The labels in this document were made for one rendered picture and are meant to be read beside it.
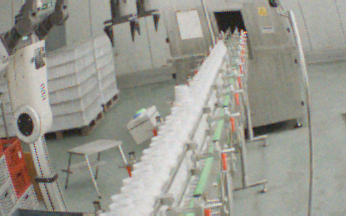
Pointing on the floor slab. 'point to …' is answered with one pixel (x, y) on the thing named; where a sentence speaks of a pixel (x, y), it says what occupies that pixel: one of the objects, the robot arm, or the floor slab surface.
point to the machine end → (256, 34)
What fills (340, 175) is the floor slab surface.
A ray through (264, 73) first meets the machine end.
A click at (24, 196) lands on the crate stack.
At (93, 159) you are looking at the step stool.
